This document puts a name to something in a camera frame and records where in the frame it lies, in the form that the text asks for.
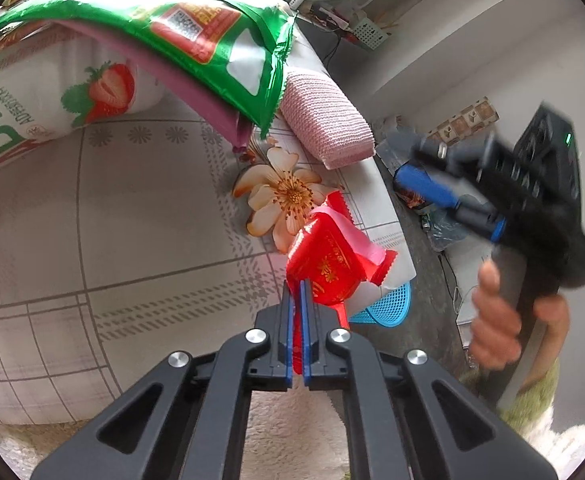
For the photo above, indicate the green snack bag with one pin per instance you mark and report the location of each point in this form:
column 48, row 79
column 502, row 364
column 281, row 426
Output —
column 192, row 25

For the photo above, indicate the person's right hand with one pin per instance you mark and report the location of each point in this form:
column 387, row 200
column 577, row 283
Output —
column 494, row 310

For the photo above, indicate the floral tablecloth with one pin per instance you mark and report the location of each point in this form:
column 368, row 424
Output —
column 137, row 235

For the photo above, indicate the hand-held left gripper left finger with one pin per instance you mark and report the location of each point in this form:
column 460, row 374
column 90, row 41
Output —
column 288, row 330

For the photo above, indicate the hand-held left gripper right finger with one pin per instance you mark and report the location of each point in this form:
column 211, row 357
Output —
column 306, row 330

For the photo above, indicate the pink knitted towel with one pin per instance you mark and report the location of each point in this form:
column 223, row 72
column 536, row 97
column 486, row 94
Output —
column 327, row 115

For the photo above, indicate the blue plastic basket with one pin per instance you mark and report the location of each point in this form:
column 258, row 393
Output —
column 390, row 305

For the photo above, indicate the white fleece blanket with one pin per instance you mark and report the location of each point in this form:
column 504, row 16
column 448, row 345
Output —
column 282, row 430

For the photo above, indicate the red foil wrapper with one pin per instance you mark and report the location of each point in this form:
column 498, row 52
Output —
column 327, row 255

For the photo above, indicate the white strawberry print bag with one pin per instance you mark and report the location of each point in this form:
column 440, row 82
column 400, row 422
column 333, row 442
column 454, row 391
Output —
column 37, row 90

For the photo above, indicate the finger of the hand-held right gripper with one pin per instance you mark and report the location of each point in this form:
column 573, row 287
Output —
column 430, row 185
column 447, row 152

